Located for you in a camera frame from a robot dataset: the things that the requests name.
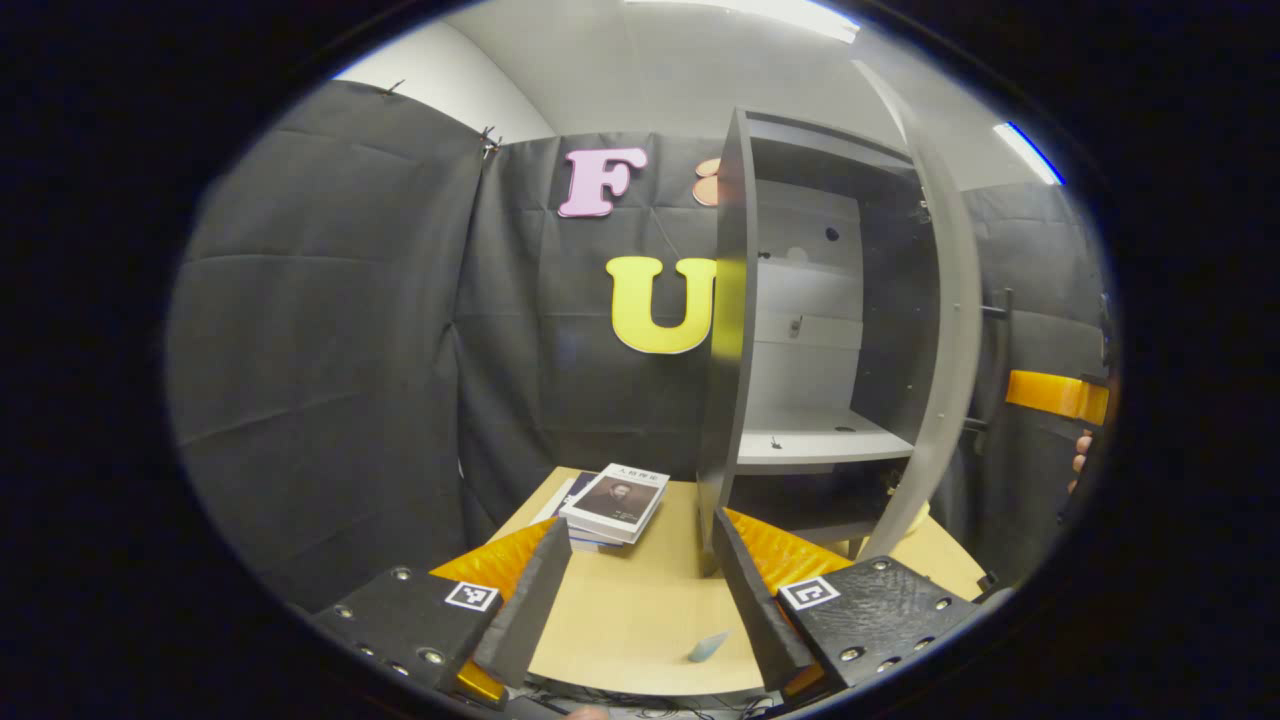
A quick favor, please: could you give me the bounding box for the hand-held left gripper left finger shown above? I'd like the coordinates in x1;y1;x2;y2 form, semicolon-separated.
308;516;574;705

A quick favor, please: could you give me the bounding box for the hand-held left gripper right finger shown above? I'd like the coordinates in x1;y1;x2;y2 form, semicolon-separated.
711;506;983;705

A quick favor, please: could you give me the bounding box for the dark grey cabinet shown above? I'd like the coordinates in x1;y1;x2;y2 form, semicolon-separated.
695;105;946;579

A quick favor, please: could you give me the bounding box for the black backdrop cloth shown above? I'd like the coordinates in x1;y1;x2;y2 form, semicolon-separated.
165;80;1116;611

